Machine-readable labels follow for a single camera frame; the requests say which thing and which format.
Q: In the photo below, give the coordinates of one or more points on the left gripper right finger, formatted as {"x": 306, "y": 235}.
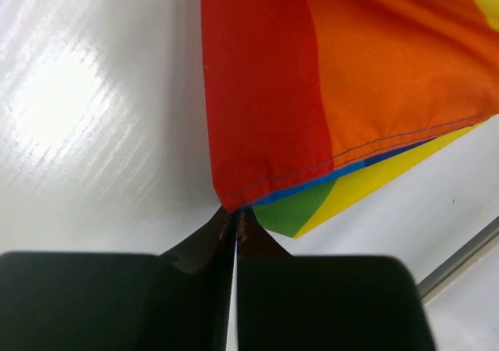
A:
{"x": 340, "y": 302}

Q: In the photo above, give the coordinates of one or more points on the aluminium table edge rail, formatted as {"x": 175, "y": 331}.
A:
{"x": 458, "y": 259}

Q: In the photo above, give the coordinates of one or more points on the rainbow striped shorts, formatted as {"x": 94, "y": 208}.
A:
{"x": 312, "y": 105}

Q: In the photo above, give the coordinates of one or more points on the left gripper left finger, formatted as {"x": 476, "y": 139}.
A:
{"x": 176, "y": 300}

